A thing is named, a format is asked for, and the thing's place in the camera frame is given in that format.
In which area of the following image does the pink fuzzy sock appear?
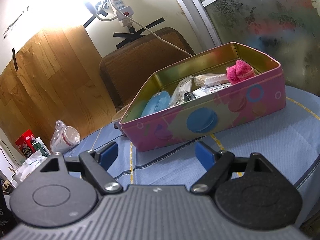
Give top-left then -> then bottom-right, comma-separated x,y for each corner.
226,60 -> 254,85

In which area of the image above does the clear bag with cup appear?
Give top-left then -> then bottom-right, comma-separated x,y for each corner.
50,120 -> 81,154

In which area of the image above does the round tin can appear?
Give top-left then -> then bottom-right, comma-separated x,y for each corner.
112,104 -> 130,129

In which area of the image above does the green white carton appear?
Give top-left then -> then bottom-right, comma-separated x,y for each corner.
31,137 -> 51,157

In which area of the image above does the white crumpled plastic bag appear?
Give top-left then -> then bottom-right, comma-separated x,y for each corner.
12,150 -> 51,184

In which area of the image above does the red printed box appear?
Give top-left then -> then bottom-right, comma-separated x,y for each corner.
15,129 -> 35,158

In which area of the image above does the pink rectangular tin box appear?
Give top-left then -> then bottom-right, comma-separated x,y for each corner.
120,42 -> 286,152

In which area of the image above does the blue tablecloth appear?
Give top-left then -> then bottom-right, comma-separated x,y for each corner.
67,87 -> 319,225

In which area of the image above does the white blue-printed packet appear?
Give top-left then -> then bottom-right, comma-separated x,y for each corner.
193,83 -> 231,98

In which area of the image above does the black cylindrical object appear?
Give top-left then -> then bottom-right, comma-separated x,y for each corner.
183,92 -> 196,102

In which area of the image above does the beige wrapped packet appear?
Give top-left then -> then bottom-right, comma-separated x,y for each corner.
194,73 -> 229,87

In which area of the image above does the clear plastic bag in tin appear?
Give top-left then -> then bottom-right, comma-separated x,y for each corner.
169,76 -> 194,107

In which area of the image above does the wood-pattern board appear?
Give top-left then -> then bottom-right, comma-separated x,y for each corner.
1,26 -> 116,145

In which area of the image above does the black tape cross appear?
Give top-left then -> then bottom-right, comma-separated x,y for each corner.
113,17 -> 165,49

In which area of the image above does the frosted glass sliding door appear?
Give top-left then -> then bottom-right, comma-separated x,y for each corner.
177,0 -> 319,94

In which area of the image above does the white power strip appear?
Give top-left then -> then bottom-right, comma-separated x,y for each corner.
109,0 -> 134,28

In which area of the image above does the white power cable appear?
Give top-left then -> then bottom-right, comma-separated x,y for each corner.
125,12 -> 193,57

